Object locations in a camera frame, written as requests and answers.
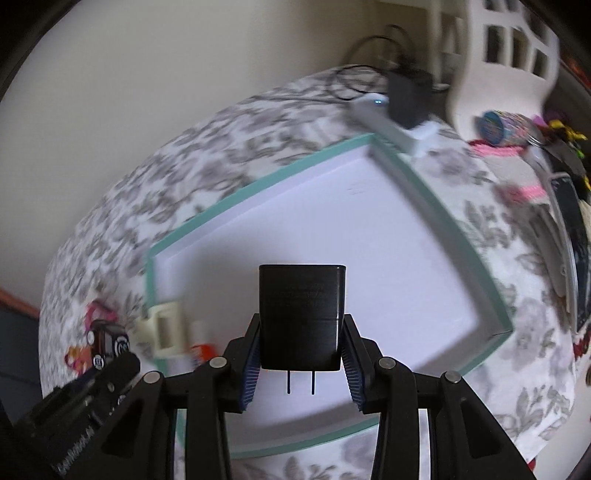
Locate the cream plastic hair claw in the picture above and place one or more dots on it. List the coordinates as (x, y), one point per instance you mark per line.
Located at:
(163, 330)

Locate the black power adapter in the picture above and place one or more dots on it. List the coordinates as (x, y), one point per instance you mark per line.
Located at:
(301, 310)

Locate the floral grey white blanket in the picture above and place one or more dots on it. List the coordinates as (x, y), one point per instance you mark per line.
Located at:
(528, 383)

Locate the black plugged adapter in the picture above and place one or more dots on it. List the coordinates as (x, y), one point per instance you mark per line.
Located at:
(410, 96)

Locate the pink smart watch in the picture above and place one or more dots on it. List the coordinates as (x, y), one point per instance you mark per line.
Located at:
(97, 310)

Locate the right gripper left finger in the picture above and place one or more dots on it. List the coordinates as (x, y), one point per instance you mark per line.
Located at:
(137, 440)

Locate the black toy car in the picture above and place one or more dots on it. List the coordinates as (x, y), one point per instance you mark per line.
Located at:
(107, 340)

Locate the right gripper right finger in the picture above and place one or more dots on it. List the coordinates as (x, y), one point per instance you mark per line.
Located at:
(465, 439)

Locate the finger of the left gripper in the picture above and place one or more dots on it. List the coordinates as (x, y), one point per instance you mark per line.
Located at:
(119, 373)

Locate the orange glue bottle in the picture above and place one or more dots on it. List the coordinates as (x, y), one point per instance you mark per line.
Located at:
(201, 347)

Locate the teal white tray box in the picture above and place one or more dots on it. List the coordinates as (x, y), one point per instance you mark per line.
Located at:
(414, 283)

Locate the pink crochet mat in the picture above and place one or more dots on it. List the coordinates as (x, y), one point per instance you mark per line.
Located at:
(517, 181)

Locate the white power strip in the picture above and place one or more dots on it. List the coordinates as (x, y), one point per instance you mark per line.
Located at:
(372, 110)

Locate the white wooden shelf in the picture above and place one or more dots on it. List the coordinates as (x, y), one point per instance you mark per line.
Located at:
(499, 62)

